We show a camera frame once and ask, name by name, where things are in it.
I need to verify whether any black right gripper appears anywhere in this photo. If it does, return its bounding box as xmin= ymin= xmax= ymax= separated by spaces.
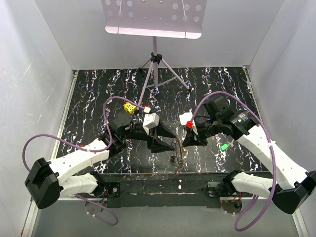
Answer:
xmin=182 ymin=117 xmax=221 ymax=147

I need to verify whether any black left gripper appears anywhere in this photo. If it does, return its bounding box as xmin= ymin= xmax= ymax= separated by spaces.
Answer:
xmin=121 ymin=117 xmax=176 ymax=152

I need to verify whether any metal key ring disc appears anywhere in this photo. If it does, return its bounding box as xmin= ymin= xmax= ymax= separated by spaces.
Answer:
xmin=170 ymin=137 xmax=185 ymax=172

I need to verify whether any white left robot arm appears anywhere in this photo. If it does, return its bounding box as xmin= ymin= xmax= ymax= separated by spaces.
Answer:
xmin=25 ymin=112 xmax=176 ymax=209

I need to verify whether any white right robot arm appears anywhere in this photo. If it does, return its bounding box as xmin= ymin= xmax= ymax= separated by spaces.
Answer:
xmin=179 ymin=95 xmax=316 ymax=214

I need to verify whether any green tag key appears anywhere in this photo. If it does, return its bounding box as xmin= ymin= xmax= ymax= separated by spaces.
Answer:
xmin=220 ymin=141 xmax=234 ymax=151

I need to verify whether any yellow toy block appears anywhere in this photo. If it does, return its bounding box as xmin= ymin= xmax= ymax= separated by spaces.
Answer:
xmin=123 ymin=102 xmax=137 ymax=115

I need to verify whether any lilac music stand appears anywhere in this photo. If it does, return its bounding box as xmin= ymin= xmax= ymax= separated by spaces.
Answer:
xmin=100 ymin=0 xmax=207 ymax=112

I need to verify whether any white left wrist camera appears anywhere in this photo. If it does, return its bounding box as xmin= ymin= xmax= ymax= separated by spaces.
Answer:
xmin=142 ymin=105 xmax=160 ymax=135

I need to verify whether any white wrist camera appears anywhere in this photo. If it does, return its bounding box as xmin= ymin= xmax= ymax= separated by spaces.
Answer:
xmin=142 ymin=105 xmax=160 ymax=135
xmin=179 ymin=112 xmax=198 ymax=134

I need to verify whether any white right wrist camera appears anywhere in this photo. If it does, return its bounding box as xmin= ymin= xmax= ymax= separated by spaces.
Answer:
xmin=179 ymin=112 xmax=198 ymax=134

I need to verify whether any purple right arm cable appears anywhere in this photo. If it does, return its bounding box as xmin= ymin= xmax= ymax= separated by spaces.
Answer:
xmin=192 ymin=91 xmax=277 ymax=232

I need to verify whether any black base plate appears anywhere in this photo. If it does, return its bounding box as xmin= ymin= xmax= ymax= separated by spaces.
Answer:
xmin=81 ymin=172 xmax=282 ymax=209

